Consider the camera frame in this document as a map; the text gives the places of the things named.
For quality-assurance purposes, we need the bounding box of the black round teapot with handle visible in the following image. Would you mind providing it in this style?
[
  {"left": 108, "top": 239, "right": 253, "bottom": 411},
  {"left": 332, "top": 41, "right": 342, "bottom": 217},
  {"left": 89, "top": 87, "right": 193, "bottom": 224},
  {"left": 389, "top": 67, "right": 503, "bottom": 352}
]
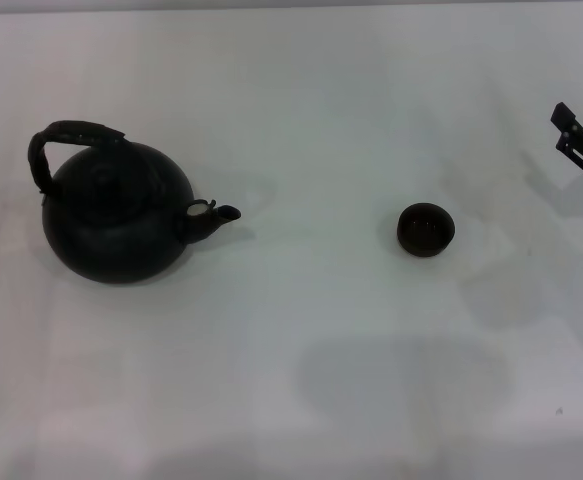
[{"left": 28, "top": 118, "right": 243, "bottom": 286}]

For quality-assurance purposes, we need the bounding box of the small dark brown teacup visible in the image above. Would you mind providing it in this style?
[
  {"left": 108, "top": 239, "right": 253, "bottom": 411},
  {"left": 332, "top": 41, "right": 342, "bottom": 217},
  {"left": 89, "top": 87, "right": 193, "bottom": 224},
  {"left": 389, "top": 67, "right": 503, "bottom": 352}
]
[{"left": 396, "top": 201, "right": 456, "bottom": 259}]

